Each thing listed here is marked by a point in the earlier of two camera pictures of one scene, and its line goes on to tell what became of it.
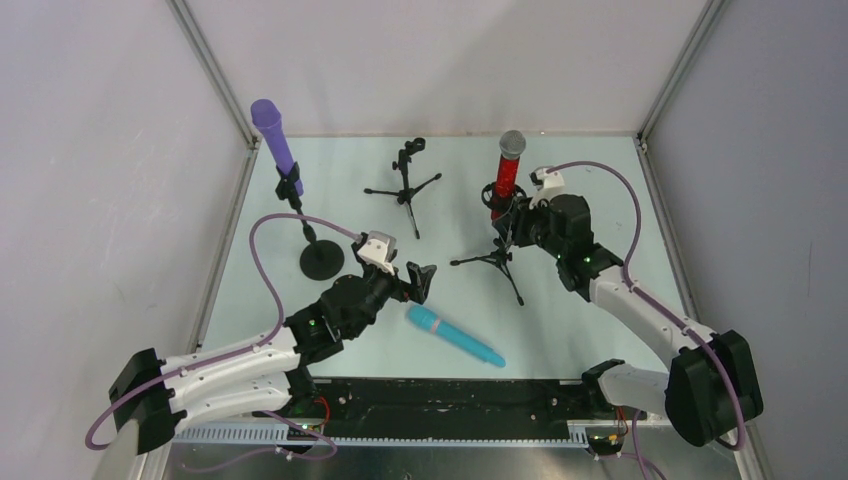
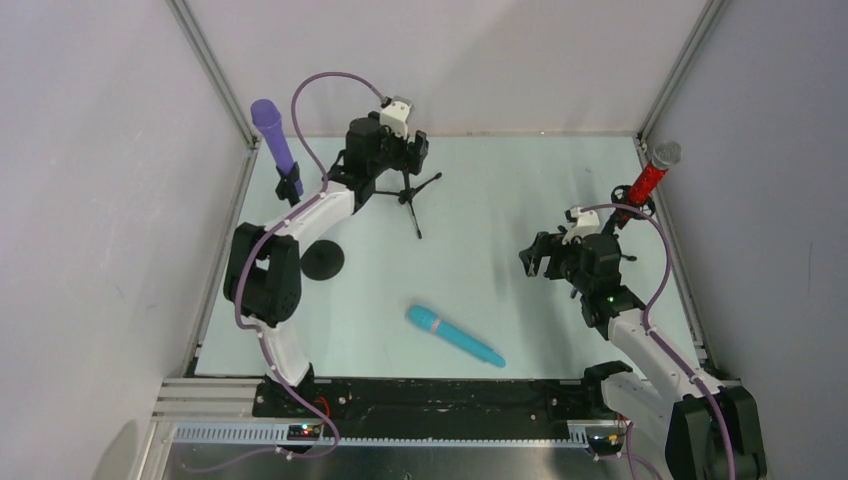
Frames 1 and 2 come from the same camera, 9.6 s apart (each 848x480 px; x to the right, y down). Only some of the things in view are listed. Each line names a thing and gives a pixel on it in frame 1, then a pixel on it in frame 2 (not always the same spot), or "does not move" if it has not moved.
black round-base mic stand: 320,259 does not move
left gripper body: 406,285 -> 411,151
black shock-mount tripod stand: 504,235 -> 610,246
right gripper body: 512,221 -> 553,258
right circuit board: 609,443 does not move
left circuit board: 296,434 does not move
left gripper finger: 420,278 -> 417,150
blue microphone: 422,317 does not move
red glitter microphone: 512,145 -> 664,155
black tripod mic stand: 406,194 does not move
